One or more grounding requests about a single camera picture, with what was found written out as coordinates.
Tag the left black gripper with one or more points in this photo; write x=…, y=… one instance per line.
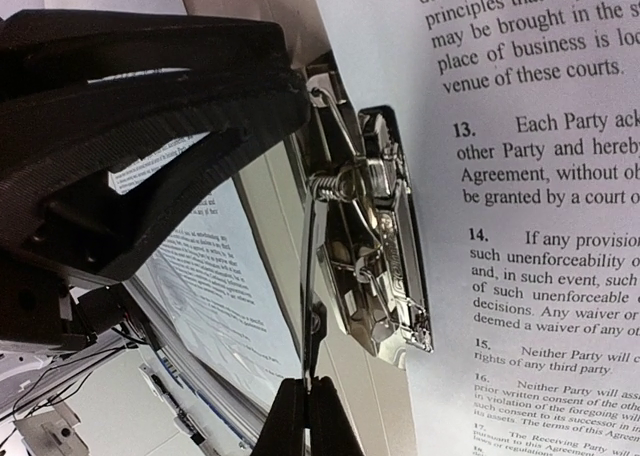
x=49, y=297

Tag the printed paper sheet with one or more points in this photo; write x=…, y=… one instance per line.
x=211, y=279
x=520, y=125

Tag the metal folder clip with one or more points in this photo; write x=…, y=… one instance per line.
x=360, y=220

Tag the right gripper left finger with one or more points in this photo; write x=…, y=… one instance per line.
x=283, y=431

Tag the beige file folder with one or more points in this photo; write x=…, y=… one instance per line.
x=374, y=393

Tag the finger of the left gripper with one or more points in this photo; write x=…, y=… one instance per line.
x=116, y=125

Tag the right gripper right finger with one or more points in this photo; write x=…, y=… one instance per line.
x=330, y=429

